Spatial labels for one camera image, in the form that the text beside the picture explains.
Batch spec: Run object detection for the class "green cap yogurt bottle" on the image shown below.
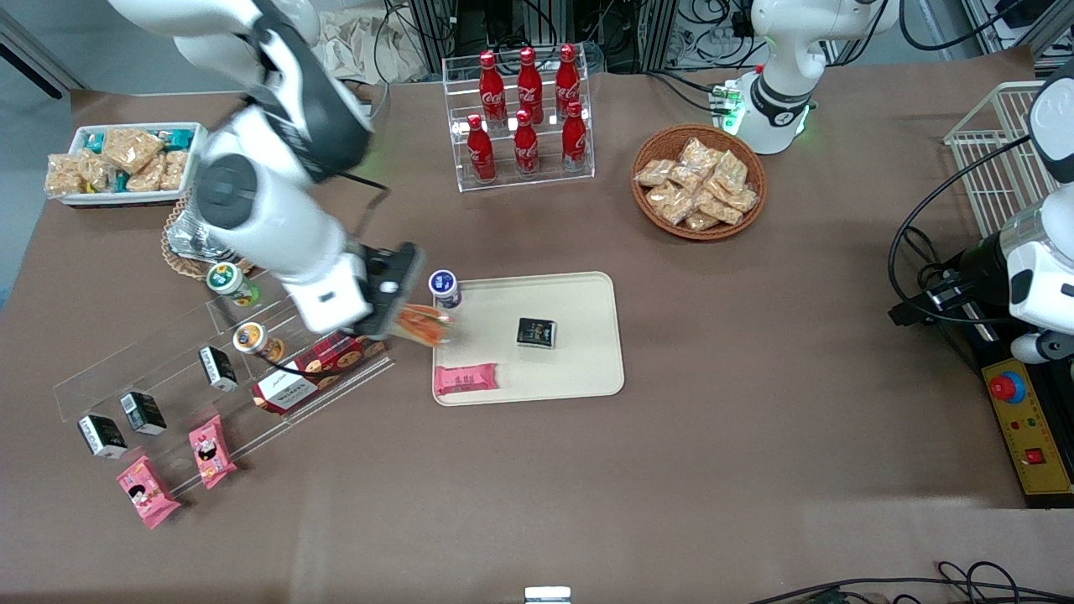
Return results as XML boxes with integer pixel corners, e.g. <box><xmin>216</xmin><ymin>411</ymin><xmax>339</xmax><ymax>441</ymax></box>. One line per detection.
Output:
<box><xmin>206</xmin><ymin>262</ymin><xmax>262</xmax><ymax>308</ymax></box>

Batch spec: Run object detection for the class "sandwich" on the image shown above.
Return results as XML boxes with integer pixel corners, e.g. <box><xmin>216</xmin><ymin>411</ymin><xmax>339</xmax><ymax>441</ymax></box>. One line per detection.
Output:
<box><xmin>394</xmin><ymin>304</ymin><xmax>455</xmax><ymax>348</ymax></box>

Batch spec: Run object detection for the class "pink snack packet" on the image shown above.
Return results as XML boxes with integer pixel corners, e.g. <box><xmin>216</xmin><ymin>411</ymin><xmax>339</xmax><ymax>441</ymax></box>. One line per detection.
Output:
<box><xmin>187</xmin><ymin>414</ymin><xmax>238</xmax><ymax>491</ymax></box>
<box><xmin>115</xmin><ymin>455</ymin><xmax>182</xmax><ymax>531</ymax></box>

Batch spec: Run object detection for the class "white wire basket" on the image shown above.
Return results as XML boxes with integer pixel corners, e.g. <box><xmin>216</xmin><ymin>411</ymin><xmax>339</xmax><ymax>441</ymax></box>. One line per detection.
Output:
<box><xmin>943</xmin><ymin>81</ymin><xmax>1051</xmax><ymax>241</ymax></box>

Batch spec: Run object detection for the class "yellow emergency stop box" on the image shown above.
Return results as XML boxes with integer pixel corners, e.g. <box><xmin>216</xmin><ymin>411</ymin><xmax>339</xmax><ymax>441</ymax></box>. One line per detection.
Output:
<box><xmin>981</xmin><ymin>356</ymin><xmax>1074</xmax><ymax>497</ymax></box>

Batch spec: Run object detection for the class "beige serving tray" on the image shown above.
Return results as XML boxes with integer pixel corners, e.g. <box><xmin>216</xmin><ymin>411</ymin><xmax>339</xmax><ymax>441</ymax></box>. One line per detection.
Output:
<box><xmin>431</xmin><ymin>270</ymin><xmax>627</xmax><ymax>409</ymax></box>

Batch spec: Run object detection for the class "red cola bottle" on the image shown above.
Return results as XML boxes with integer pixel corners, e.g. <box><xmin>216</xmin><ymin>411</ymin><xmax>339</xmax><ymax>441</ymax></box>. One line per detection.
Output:
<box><xmin>466</xmin><ymin>114</ymin><xmax>497</xmax><ymax>184</ymax></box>
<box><xmin>516</xmin><ymin>46</ymin><xmax>545</xmax><ymax>124</ymax></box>
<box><xmin>477</xmin><ymin>51</ymin><xmax>508</xmax><ymax>128</ymax></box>
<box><xmin>554</xmin><ymin>44</ymin><xmax>582</xmax><ymax>118</ymax></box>
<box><xmin>560</xmin><ymin>102</ymin><xmax>589</xmax><ymax>174</ymax></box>
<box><xmin>512</xmin><ymin>108</ymin><xmax>541</xmax><ymax>178</ymax></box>

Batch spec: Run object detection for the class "red cookie box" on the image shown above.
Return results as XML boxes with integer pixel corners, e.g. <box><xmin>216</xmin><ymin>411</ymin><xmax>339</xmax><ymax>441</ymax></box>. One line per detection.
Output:
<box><xmin>251</xmin><ymin>332</ymin><xmax>388</xmax><ymax>417</ymax></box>

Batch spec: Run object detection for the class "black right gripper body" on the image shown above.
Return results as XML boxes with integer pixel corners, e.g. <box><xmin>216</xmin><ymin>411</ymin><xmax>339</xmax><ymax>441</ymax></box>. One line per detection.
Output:
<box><xmin>358</xmin><ymin>242</ymin><xmax>426</xmax><ymax>341</ymax></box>

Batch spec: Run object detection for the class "clear acrylic stepped shelf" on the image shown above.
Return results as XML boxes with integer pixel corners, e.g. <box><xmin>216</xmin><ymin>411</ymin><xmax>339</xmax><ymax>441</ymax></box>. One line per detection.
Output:
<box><xmin>54</xmin><ymin>267</ymin><xmax>396</xmax><ymax>497</ymax></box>

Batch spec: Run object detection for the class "white rectangular snack tray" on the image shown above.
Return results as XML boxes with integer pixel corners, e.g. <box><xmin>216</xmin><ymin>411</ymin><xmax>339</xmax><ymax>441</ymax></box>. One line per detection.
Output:
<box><xmin>50</xmin><ymin>122</ymin><xmax>211</xmax><ymax>208</ymax></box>

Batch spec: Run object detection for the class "aluminium foil container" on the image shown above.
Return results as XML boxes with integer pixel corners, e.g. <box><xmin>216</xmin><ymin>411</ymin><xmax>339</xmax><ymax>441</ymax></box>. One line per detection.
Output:
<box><xmin>165</xmin><ymin>189</ymin><xmax>232</xmax><ymax>263</ymax></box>

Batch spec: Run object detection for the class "blue cap yogurt bottle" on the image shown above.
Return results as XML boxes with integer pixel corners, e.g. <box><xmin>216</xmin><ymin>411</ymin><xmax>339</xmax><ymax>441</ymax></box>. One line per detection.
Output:
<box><xmin>428</xmin><ymin>268</ymin><xmax>464</xmax><ymax>310</ymax></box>

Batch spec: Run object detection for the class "round wicker basket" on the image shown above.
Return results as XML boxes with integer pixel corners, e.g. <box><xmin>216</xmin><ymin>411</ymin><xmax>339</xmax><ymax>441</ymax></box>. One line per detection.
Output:
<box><xmin>630</xmin><ymin>123</ymin><xmax>769</xmax><ymax>243</ymax></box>

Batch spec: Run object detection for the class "small black box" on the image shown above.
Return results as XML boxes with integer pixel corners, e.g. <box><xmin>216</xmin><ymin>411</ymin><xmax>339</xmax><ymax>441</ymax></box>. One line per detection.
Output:
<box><xmin>515</xmin><ymin>316</ymin><xmax>560</xmax><ymax>351</ymax></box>

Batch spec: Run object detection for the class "small black carton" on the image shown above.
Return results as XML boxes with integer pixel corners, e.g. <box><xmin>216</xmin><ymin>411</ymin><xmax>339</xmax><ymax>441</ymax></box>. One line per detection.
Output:
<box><xmin>201</xmin><ymin>347</ymin><xmax>241</xmax><ymax>394</ymax></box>
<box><xmin>119</xmin><ymin>391</ymin><xmax>168</xmax><ymax>436</ymax></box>
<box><xmin>77</xmin><ymin>414</ymin><xmax>129</xmax><ymax>461</ymax></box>

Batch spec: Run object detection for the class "pink wrapped bar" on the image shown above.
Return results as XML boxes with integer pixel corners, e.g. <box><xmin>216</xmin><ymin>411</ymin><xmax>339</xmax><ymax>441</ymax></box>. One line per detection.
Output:
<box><xmin>433</xmin><ymin>362</ymin><xmax>501</xmax><ymax>398</ymax></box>

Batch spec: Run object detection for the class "large rice cracker packet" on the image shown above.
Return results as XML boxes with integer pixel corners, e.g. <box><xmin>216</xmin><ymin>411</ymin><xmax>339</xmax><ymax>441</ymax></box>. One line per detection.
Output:
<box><xmin>102</xmin><ymin>128</ymin><xmax>165</xmax><ymax>175</ymax></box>

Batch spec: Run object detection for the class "orange cap yogurt bottle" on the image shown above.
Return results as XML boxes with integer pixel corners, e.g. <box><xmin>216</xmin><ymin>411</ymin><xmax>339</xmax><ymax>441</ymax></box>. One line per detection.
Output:
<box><xmin>232</xmin><ymin>322</ymin><xmax>287</xmax><ymax>365</ymax></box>

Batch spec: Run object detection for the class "black floor cable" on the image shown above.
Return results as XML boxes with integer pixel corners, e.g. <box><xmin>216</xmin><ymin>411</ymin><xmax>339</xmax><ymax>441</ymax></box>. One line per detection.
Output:
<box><xmin>747</xmin><ymin>560</ymin><xmax>1074</xmax><ymax>604</ymax></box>

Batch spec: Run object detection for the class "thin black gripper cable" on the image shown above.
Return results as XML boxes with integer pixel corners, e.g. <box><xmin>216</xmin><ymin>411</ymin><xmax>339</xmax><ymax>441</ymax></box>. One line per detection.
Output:
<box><xmin>336</xmin><ymin>170</ymin><xmax>392</xmax><ymax>246</ymax></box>

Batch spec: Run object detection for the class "oval wicker basket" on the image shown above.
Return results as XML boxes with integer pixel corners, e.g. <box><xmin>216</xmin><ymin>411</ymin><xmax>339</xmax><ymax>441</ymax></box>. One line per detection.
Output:
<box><xmin>160</xmin><ymin>197</ymin><xmax>253</xmax><ymax>282</ymax></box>

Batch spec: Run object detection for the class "crumpled beige cloth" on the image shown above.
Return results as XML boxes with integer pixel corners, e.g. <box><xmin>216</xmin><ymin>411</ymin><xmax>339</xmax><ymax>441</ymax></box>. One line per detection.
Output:
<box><xmin>317</xmin><ymin>7</ymin><xmax>430</xmax><ymax>85</ymax></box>

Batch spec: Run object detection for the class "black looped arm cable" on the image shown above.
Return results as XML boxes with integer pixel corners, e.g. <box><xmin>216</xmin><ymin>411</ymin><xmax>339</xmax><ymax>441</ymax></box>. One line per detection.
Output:
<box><xmin>888</xmin><ymin>134</ymin><xmax>1035</xmax><ymax>330</ymax></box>

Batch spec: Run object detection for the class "clear acrylic bottle rack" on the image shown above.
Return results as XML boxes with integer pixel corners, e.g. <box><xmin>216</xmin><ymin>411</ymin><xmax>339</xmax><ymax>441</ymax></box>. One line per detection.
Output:
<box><xmin>441</xmin><ymin>51</ymin><xmax>596</xmax><ymax>195</ymax></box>

